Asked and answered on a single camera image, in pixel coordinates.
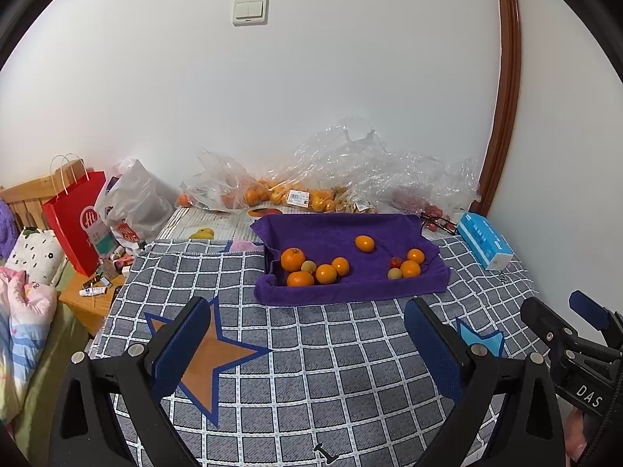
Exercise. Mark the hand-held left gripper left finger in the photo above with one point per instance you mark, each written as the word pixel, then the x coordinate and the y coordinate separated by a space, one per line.
pixel 180 345

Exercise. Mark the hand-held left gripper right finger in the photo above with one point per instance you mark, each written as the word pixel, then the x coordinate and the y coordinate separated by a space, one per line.
pixel 433 345

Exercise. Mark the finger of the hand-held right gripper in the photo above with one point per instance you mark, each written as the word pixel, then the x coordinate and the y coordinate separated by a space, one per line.
pixel 589 306
pixel 547 323

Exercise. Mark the large orange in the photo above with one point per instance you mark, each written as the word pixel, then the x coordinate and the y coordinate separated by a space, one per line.
pixel 410 269

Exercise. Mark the yellow plum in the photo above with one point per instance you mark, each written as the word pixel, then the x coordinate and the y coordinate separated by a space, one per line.
pixel 394 274
pixel 307 266

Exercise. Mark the small orange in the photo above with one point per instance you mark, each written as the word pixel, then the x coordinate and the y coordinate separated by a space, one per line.
pixel 340 265
pixel 364 243
pixel 415 256
pixel 300 279
pixel 326 274

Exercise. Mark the orange with green stem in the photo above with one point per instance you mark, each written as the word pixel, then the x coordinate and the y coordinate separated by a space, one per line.
pixel 293 259

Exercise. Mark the person's right hand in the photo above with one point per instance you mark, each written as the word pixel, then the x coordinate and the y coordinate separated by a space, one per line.
pixel 577 430

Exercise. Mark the wooden nightstand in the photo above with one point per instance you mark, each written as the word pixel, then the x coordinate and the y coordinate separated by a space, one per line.
pixel 92 314

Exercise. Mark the white tube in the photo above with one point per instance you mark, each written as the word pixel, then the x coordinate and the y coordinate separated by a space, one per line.
pixel 93 291

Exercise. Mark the blue tissue pack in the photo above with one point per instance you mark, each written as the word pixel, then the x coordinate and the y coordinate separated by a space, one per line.
pixel 486 241

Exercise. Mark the group of cosmetic bottles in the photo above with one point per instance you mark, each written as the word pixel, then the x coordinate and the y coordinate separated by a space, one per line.
pixel 119 260

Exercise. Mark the grey checked blanket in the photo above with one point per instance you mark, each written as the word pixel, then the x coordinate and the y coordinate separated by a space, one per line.
pixel 316 350

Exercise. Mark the green bed sheet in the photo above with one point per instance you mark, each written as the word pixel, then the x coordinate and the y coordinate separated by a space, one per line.
pixel 53 345

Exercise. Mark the purple towel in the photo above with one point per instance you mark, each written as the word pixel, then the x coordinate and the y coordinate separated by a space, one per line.
pixel 331 238

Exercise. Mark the pile of bagged strawberries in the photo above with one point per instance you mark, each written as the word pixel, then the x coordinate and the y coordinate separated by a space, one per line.
pixel 409 197

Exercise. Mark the white plastic bag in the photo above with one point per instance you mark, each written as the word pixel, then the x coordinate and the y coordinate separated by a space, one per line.
pixel 141 194

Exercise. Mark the pink striped quilt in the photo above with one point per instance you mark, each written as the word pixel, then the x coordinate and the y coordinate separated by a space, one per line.
pixel 24 311

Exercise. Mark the red paper bag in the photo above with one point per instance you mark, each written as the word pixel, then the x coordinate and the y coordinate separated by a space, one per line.
pixel 73 219

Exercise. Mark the pile of bagged tangerines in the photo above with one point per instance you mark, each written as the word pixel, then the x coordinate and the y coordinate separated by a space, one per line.
pixel 252 195

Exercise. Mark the white patterned pillow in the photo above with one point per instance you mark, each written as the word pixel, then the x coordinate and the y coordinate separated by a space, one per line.
pixel 36 255

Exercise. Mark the clear plastic bag with label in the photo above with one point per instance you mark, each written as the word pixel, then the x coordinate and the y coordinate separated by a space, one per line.
pixel 360 189
pixel 292 175

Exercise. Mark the pile of bagged oranges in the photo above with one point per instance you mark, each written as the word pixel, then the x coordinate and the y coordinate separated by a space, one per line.
pixel 321 199

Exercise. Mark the large clear plastic bag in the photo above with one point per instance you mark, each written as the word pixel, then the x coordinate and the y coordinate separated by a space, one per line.
pixel 389 160

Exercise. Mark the wooden headboard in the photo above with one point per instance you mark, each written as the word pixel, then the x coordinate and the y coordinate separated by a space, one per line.
pixel 24 204

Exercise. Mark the purple plush cloth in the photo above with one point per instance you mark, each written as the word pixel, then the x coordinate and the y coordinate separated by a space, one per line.
pixel 5 228

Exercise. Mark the brown wooden door frame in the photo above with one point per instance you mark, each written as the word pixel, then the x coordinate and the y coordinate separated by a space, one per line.
pixel 506 82

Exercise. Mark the white light switch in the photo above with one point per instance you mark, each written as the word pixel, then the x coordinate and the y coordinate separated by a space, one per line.
pixel 249 10

